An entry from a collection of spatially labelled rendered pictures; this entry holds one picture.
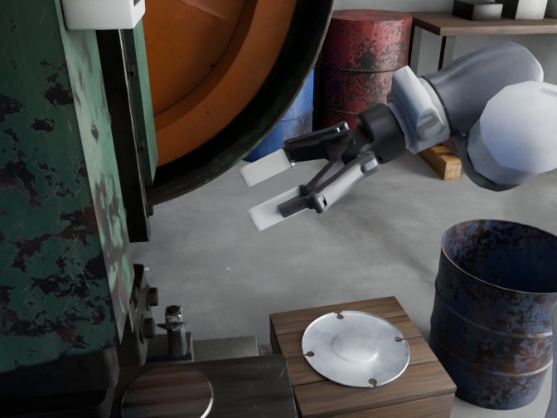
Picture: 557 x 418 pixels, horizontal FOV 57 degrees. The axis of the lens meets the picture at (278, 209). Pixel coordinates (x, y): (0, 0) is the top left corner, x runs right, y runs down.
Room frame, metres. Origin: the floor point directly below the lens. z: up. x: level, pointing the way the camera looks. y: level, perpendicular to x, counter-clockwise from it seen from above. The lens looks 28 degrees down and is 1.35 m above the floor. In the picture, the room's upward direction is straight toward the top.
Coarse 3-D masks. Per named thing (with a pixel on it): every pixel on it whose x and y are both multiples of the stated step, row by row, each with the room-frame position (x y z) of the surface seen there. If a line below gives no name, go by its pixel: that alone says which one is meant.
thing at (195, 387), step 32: (128, 384) 0.53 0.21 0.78; (160, 384) 0.52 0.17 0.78; (192, 384) 0.52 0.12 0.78; (224, 384) 0.53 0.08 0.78; (256, 384) 0.53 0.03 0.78; (288, 384) 0.53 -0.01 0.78; (128, 416) 0.47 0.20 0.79; (160, 416) 0.47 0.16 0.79; (192, 416) 0.47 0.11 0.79; (224, 416) 0.47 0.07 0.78; (256, 416) 0.47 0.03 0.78; (288, 416) 0.47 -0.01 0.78
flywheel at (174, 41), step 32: (160, 0) 0.86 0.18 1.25; (192, 0) 0.87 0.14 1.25; (224, 0) 0.88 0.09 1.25; (256, 0) 0.85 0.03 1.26; (288, 0) 0.85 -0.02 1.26; (160, 32) 0.86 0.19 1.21; (192, 32) 0.87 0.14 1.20; (224, 32) 0.88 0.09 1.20; (256, 32) 0.85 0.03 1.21; (160, 64) 0.86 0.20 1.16; (192, 64) 0.87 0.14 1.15; (224, 64) 0.86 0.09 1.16; (256, 64) 0.85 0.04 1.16; (160, 96) 0.86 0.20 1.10; (192, 96) 0.86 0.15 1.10; (224, 96) 0.84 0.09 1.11; (160, 128) 0.83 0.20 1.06; (192, 128) 0.83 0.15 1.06; (224, 128) 0.84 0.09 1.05; (160, 160) 0.83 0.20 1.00
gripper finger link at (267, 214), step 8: (288, 192) 0.55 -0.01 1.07; (296, 192) 0.55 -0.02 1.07; (272, 200) 0.54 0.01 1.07; (280, 200) 0.54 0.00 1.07; (256, 208) 0.54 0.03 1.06; (264, 208) 0.54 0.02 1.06; (272, 208) 0.54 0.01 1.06; (256, 216) 0.54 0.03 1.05; (264, 216) 0.54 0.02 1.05; (272, 216) 0.54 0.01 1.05; (280, 216) 0.54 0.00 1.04; (288, 216) 0.54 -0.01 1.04; (256, 224) 0.54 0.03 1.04; (264, 224) 0.54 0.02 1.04; (272, 224) 0.54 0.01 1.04
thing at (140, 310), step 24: (144, 288) 0.52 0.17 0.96; (144, 312) 0.50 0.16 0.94; (144, 336) 0.46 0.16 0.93; (72, 360) 0.41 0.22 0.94; (96, 360) 0.42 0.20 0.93; (120, 360) 0.44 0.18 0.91; (144, 360) 0.45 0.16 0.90; (0, 384) 0.40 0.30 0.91; (24, 384) 0.41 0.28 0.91; (48, 384) 0.41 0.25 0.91; (72, 384) 0.41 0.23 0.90; (96, 384) 0.42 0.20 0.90
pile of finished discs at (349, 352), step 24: (360, 312) 1.20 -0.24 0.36; (312, 336) 1.10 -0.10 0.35; (336, 336) 1.10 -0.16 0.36; (360, 336) 1.10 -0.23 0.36; (384, 336) 1.10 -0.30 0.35; (312, 360) 1.01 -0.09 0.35; (336, 360) 1.01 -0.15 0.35; (360, 360) 1.00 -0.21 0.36; (384, 360) 1.01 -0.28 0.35; (408, 360) 1.00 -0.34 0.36; (360, 384) 0.93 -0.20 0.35; (384, 384) 0.93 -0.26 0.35
